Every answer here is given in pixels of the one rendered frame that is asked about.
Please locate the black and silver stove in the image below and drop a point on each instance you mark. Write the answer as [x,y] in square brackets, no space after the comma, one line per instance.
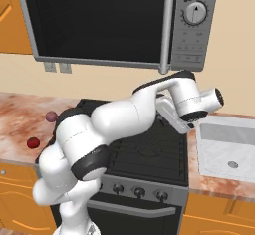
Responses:
[156,156]

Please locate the silver drawer knob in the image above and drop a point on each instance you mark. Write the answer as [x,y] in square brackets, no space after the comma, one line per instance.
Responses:
[3,172]

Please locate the black oven door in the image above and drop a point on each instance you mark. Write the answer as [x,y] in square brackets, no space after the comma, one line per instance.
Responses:
[132,224]

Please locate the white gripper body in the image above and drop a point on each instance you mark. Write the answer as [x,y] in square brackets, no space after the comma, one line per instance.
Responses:
[171,114]

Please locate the silver microwave oven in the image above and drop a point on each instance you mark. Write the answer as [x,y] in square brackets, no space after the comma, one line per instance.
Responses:
[196,51]

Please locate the black stove knob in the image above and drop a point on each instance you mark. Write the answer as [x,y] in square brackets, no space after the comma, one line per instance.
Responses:
[139,191]
[118,188]
[161,195]

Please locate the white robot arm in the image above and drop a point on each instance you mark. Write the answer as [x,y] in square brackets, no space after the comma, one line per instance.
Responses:
[116,116]

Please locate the purple onion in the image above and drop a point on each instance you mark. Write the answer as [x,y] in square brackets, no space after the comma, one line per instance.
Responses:
[51,116]

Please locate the orange drawer front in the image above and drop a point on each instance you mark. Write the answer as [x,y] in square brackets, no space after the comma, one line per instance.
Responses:
[18,174]

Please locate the orange base cupboard door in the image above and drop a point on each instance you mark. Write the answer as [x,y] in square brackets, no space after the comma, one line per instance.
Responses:
[20,210]
[219,217]

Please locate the red tomato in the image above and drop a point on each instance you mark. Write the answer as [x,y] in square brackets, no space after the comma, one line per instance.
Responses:
[33,142]

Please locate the black microwave door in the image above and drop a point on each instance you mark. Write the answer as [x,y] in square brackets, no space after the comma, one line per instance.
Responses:
[96,20]

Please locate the white sink basin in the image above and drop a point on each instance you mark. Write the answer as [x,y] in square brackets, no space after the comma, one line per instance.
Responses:
[225,149]

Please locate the silver microwave dial knob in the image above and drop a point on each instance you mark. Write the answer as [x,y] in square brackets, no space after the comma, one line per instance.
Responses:
[195,13]

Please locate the grey wall outlet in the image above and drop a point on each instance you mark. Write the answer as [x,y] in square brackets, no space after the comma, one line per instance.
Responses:
[50,66]
[65,68]

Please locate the orange wall cupboard door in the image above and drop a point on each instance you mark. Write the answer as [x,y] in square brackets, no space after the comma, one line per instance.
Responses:
[13,16]

